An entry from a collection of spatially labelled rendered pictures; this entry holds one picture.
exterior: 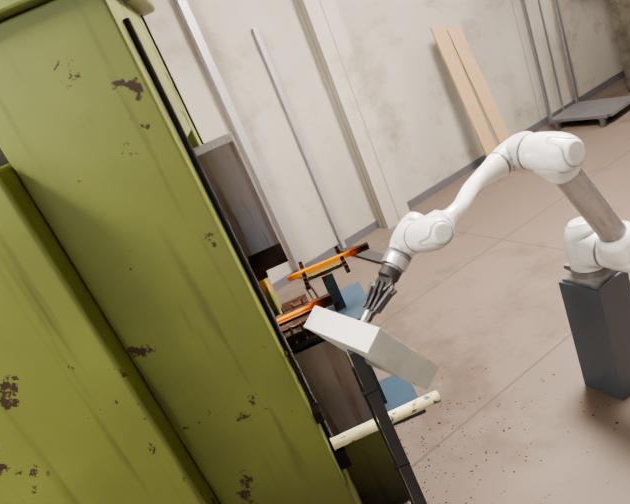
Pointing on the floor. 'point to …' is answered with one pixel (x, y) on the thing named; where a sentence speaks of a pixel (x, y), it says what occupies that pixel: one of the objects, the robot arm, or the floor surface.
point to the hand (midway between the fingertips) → (365, 320)
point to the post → (387, 426)
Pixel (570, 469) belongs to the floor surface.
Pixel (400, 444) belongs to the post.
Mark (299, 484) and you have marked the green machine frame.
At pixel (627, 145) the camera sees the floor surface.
